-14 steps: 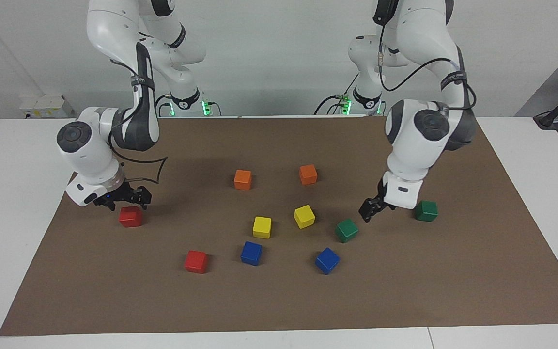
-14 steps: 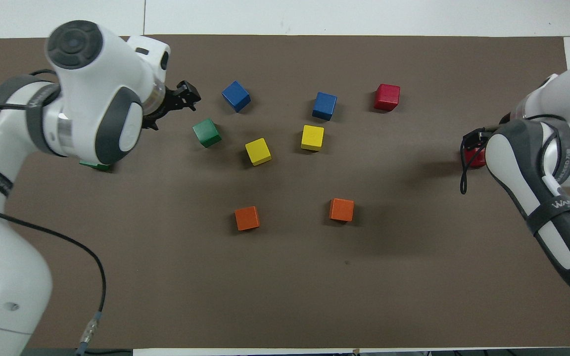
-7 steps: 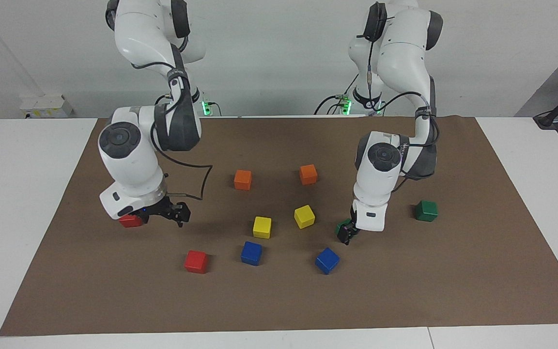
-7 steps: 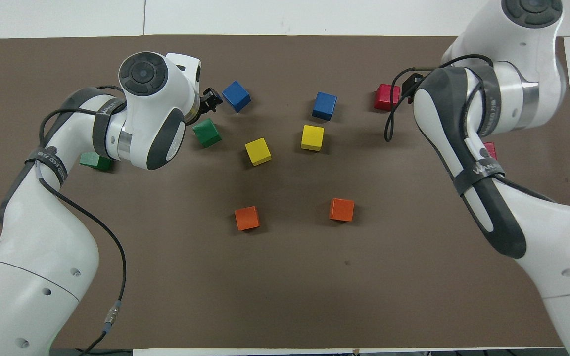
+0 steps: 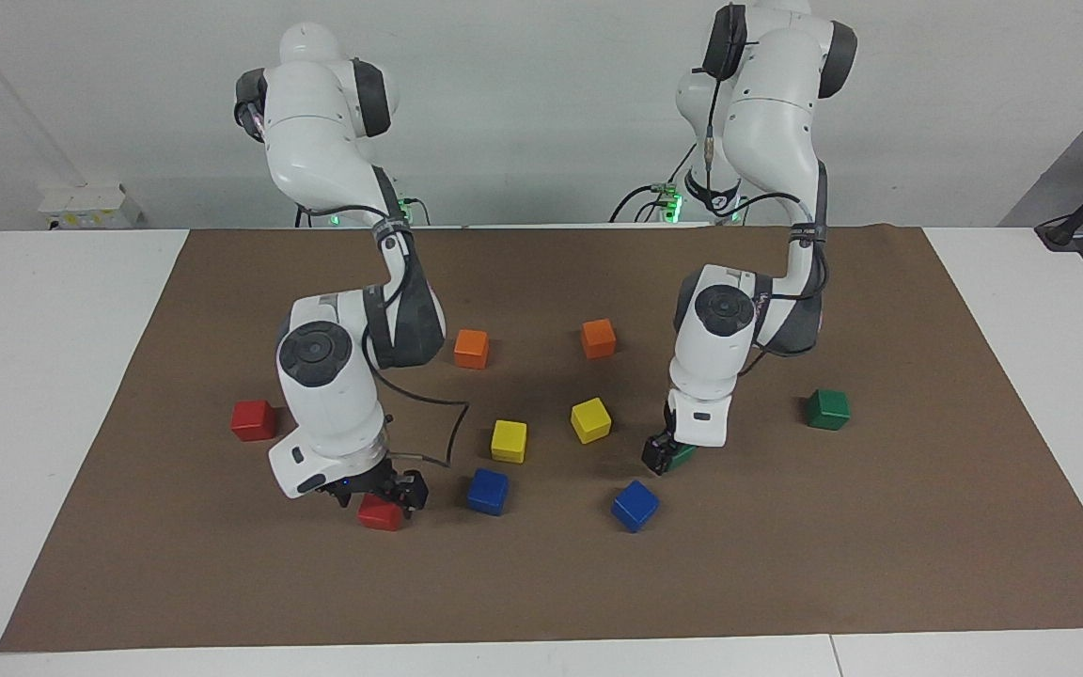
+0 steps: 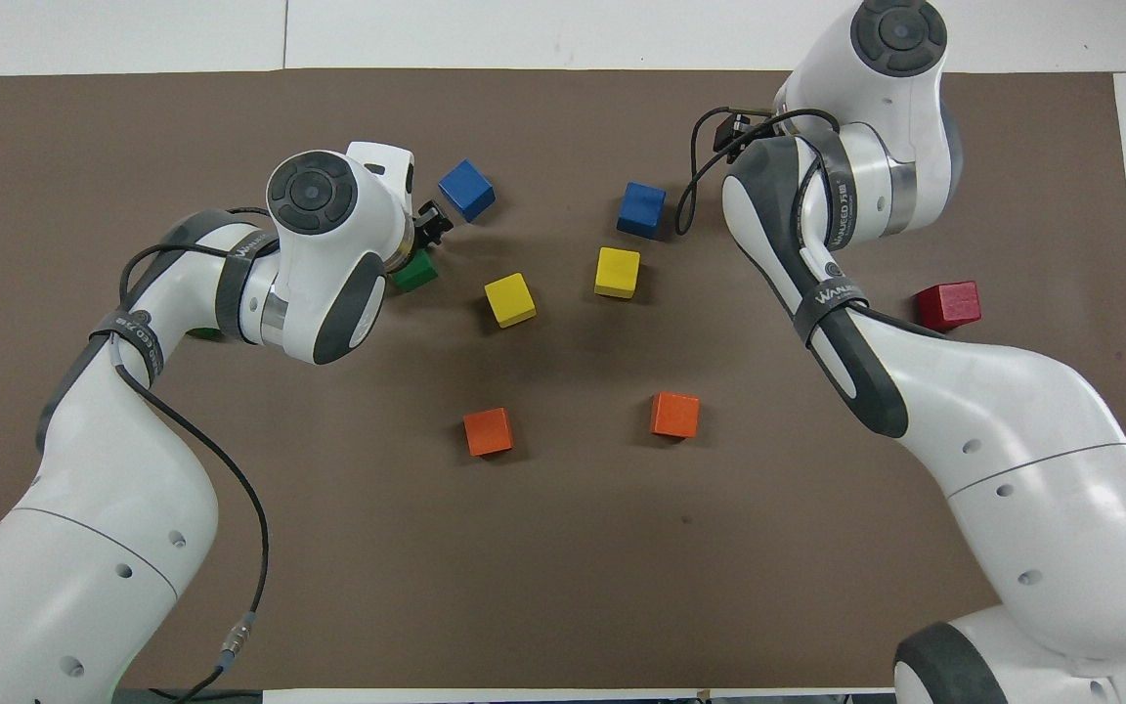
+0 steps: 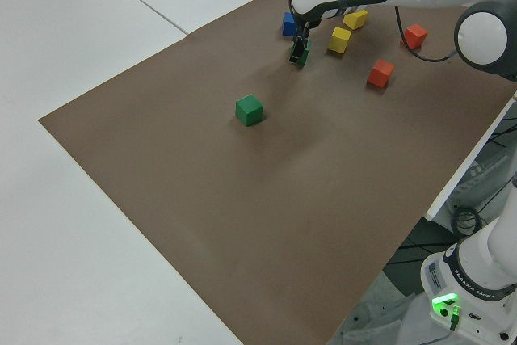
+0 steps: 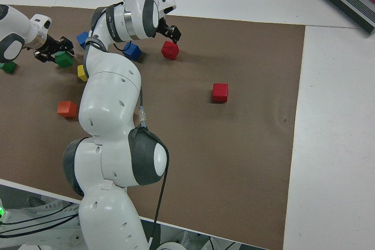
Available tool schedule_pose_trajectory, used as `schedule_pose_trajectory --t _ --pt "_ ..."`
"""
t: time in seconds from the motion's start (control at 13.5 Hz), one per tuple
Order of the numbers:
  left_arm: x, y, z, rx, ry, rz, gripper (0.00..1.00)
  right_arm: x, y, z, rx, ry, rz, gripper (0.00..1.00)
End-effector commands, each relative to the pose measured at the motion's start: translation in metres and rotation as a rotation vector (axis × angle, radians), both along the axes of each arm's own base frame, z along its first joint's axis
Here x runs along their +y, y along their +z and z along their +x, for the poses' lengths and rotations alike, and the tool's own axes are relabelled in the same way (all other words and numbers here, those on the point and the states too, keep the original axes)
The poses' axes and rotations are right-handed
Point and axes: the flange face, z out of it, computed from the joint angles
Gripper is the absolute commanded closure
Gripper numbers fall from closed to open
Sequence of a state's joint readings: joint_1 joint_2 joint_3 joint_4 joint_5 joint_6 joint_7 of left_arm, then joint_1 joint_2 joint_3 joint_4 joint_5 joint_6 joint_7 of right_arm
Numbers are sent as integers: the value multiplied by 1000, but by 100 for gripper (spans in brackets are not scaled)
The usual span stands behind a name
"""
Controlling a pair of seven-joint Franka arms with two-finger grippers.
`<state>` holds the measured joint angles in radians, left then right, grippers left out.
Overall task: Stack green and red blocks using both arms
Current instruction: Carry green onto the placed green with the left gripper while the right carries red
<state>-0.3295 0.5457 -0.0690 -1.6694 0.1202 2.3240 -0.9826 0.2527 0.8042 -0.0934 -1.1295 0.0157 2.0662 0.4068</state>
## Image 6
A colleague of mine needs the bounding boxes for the brown table mat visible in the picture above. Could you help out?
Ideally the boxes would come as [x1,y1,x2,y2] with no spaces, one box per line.
[0,68,1126,690]

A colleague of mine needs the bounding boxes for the red wooden cube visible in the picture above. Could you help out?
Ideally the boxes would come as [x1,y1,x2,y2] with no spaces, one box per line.
[917,281,982,331]

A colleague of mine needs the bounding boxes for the orange wooden cube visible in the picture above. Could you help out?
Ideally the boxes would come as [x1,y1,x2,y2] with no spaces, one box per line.
[649,391,701,440]
[462,407,515,458]

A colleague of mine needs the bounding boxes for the blue wooden cube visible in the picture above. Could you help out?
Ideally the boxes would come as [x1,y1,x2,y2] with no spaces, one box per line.
[438,158,498,224]
[616,181,668,241]

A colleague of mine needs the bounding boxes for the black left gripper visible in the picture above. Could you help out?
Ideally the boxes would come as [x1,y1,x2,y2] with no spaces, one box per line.
[413,199,455,250]

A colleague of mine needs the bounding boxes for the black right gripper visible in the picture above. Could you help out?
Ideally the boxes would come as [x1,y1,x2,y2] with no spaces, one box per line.
[713,110,777,154]

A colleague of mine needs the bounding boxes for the black velcro cable strap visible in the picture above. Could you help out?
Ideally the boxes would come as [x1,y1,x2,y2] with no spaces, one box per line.
[88,307,166,383]
[214,227,282,342]
[796,131,863,251]
[793,277,870,346]

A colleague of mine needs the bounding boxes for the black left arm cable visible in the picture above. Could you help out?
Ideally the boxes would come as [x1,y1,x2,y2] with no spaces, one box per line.
[117,205,272,704]

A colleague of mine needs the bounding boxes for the yellow wooden cube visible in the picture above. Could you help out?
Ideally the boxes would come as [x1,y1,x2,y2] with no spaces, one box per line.
[483,272,538,329]
[593,246,642,300]

